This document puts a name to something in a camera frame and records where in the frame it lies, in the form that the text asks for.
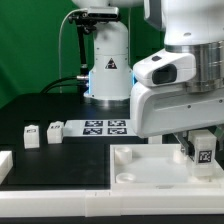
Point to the white U-shaped fence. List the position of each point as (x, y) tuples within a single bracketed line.
[(109, 202)]

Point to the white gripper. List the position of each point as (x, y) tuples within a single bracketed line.
[(160, 103)]

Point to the white square tabletop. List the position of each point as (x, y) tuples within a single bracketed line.
[(158, 166)]

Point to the black camera on stand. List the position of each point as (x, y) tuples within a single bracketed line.
[(85, 21)]

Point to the white sheet with markers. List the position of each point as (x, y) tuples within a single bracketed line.
[(94, 128)]

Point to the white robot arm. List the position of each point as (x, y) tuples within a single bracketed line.
[(190, 26)]

